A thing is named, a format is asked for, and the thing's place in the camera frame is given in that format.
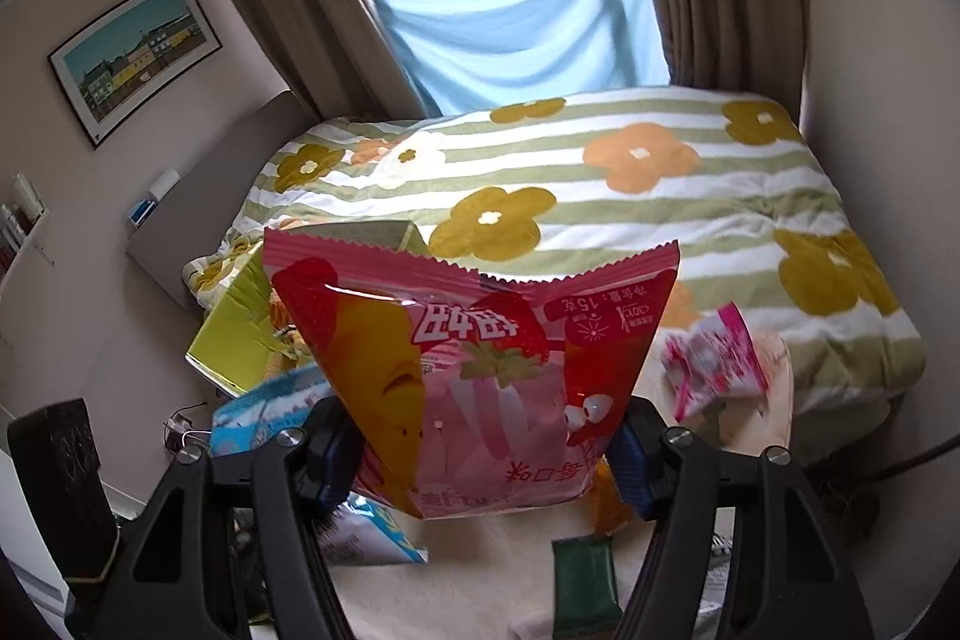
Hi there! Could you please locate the pink red strawberry snack bag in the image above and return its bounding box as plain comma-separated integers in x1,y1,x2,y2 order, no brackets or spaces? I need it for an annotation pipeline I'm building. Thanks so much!
261,227,681,521

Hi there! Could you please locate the cable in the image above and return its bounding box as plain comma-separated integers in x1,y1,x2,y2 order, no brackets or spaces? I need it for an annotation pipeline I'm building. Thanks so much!
161,401,216,455

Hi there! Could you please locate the framed picture of houses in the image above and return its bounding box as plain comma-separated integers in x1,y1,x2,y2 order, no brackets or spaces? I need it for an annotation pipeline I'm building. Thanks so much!
47,0,222,150

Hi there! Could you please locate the small pink snack packet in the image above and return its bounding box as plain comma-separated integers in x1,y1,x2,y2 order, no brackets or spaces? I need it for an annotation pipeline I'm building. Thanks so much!
660,301,773,423

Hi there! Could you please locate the wall shelf with bottles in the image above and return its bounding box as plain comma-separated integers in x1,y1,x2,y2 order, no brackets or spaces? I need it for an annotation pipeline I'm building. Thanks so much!
0,173,55,298

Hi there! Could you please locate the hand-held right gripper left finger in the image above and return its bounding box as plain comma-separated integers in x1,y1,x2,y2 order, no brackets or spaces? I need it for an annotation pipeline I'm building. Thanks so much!
71,396,368,640

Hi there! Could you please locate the light blue cloth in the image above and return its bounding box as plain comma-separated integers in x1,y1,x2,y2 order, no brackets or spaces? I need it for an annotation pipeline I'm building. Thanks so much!
373,0,672,116

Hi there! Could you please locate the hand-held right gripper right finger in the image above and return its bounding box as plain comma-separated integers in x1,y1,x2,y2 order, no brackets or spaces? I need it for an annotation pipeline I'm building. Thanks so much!
604,396,875,640

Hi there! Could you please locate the grey headboard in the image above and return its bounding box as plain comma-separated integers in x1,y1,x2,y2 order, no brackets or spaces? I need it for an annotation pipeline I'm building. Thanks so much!
124,91,320,311

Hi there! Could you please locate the dark green snack packet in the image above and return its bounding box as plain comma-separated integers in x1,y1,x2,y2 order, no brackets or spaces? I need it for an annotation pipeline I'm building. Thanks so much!
551,533,625,640

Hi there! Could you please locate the floral striped blanket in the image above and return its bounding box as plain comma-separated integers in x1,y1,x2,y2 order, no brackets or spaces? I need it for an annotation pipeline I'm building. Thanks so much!
180,85,931,420

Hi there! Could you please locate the green cardboard box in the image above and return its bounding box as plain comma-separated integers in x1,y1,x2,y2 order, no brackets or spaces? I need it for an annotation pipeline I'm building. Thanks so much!
186,220,432,395

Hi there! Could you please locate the white roll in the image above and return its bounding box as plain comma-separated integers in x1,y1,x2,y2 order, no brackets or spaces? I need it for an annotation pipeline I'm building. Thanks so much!
146,167,182,203

